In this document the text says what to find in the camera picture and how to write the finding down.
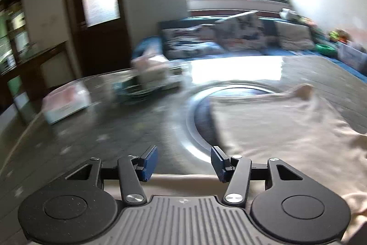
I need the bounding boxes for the grey pillow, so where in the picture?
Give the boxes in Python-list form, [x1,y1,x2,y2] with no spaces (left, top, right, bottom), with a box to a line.
[274,20,315,51]

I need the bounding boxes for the round black induction cooktop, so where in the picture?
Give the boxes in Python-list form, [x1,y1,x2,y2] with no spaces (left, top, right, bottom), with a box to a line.
[185,84,283,163]

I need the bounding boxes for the blue sofa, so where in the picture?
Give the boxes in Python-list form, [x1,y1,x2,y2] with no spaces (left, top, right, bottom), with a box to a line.
[134,11,367,76]

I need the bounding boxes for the white box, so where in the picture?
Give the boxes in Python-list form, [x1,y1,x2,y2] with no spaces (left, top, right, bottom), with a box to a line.
[143,65,184,91]

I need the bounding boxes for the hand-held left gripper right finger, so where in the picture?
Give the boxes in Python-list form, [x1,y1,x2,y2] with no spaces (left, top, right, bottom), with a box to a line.
[211,146,304,205]

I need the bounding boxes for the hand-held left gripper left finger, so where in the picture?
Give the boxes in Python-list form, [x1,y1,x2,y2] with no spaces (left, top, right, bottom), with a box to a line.
[65,145,159,207]

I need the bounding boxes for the blue cloth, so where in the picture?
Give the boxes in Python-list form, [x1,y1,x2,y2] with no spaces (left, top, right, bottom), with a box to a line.
[134,35,163,59]

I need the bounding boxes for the dark wooden cabinet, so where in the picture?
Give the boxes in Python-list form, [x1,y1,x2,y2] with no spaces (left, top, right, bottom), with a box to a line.
[0,0,71,115]

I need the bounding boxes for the pink tissue pack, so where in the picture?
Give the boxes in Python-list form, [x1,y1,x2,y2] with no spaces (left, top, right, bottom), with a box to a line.
[42,81,92,124]

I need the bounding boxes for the long butterfly print pillow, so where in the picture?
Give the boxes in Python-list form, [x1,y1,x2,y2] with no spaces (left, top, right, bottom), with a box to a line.
[160,26,225,59]

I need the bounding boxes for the small plush toys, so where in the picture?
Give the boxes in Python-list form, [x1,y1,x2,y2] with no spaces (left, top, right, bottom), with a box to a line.
[328,29,349,43]

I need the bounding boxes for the clear plastic storage box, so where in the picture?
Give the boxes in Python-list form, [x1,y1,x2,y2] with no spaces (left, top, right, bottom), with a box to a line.
[336,41,367,74]

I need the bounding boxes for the cream sweater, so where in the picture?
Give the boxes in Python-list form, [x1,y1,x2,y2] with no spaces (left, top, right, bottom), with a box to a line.
[100,84,367,237]

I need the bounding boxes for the square butterfly print pillow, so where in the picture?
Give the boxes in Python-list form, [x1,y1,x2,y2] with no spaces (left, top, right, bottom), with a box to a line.
[214,11,265,53]

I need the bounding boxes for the dark wooden door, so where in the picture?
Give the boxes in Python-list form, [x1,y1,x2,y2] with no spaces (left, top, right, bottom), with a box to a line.
[61,0,131,77]

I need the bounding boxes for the green bowl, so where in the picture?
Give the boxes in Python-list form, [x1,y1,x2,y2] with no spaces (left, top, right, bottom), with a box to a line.
[315,44,336,55]

